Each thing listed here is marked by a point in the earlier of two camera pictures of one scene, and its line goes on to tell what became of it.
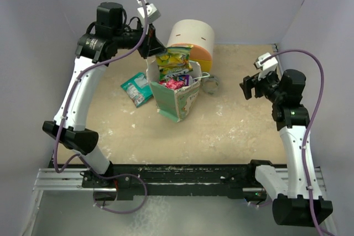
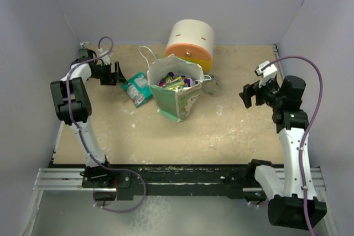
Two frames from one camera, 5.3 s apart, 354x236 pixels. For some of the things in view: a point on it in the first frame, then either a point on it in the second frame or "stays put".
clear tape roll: x=210 y=85 stays put
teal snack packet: x=139 y=89 stays put
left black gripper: x=151 y=45 → x=113 y=78
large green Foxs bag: x=175 y=60 → x=177 y=83
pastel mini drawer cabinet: x=198 y=34 stays put
